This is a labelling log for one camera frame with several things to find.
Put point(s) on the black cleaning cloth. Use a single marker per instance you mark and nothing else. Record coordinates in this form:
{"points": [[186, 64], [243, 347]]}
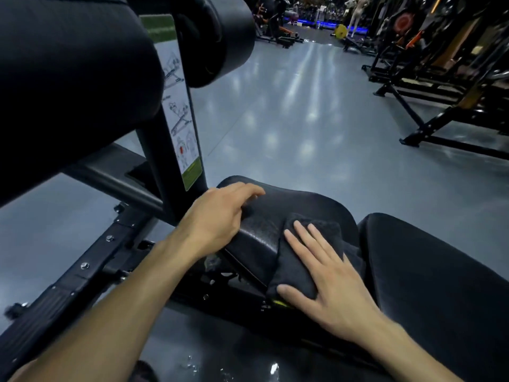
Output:
{"points": [[292, 270]]}

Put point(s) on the row of dark gym machines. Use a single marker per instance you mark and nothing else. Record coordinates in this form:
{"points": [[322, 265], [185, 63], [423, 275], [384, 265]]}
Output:
{"points": [[429, 47]]}

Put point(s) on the person's right hand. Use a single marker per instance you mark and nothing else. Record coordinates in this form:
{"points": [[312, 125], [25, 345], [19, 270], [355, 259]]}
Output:
{"points": [[342, 294]]}

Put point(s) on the person's left forearm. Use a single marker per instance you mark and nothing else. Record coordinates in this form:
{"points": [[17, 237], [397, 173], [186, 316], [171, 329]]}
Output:
{"points": [[107, 326]]}

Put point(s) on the person's left hand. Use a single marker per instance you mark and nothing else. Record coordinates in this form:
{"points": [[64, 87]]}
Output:
{"points": [[210, 218]]}

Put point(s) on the person's right thumb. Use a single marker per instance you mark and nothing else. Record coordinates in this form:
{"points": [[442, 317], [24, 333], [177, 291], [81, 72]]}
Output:
{"points": [[296, 292]]}

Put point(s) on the yellow adjustment lever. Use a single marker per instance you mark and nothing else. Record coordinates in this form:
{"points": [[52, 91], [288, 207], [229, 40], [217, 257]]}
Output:
{"points": [[280, 303]]}

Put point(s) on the red round weight plate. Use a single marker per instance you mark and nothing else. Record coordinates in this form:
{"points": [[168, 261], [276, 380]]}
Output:
{"points": [[403, 22]]}

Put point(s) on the black bench seat pad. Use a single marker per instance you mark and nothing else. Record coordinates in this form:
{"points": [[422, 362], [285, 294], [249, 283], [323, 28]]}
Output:
{"points": [[278, 206]]}

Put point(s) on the black bench machine frame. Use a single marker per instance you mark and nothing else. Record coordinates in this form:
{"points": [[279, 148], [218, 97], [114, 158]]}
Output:
{"points": [[79, 274]]}

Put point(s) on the person's right forearm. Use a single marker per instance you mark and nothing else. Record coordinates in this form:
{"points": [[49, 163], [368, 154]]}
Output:
{"points": [[405, 354]]}

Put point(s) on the person's left fingers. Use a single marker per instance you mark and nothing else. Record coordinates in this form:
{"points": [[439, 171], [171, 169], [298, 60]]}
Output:
{"points": [[246, 190]]}

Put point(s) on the orange and black gym machine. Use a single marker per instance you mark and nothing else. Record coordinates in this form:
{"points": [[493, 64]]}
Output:
{"points": [[274, 23]]}

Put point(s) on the white exercise instruction label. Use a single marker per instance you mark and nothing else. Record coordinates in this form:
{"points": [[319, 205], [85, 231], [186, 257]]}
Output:
{"points": [[179, 107]]}

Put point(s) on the small black roller pad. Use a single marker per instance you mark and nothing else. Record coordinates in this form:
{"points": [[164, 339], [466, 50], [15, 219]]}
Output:
{"points": [[216, 35]]}

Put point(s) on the black bench back pad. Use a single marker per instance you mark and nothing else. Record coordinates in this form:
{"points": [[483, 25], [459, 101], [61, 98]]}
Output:
{"points": [[437, 282]]}

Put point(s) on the person's right middle finger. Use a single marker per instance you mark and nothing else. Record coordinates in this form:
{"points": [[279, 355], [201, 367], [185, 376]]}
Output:
{"points": [[313, 241]]}

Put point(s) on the yellow weight plate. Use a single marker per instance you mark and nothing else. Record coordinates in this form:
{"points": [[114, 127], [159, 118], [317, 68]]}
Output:
{"points": [[341, 31]]}

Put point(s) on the large black roller pad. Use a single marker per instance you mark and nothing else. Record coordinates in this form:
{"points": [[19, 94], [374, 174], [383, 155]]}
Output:
{"points": [[71, 83]]}

